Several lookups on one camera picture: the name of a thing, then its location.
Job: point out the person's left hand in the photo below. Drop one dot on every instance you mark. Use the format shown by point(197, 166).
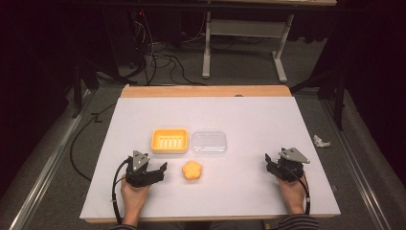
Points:
point(134, 198)

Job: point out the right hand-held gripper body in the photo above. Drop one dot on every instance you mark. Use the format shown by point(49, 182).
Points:
point(288, 169)

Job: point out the white metal desk frame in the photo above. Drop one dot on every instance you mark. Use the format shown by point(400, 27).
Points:
point(249, 28)

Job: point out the metal floor rail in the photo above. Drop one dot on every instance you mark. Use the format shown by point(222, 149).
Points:
point(354, 172)
point(44, 166)

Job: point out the black metal stand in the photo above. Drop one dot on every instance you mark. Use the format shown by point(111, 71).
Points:
point(338, 96)
point(78, 86)

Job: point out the clear plastic lid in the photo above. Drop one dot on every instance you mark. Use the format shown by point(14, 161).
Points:
point(209, 143)

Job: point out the white table mat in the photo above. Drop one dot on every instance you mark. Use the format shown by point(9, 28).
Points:
point(242, 127)

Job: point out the person's right hand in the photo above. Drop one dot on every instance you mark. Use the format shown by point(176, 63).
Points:
point(293, 195)

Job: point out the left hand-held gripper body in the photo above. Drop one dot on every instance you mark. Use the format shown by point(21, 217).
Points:
point(138, 174)

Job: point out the yellow soap dish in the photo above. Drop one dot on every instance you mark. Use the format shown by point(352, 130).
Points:
point(169, 141)

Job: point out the crumpled white paper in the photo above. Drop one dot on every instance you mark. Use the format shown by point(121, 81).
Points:
point(320, 141)

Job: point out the yellow flower-shaped soap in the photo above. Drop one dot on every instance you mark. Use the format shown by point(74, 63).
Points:
point(191, 170)

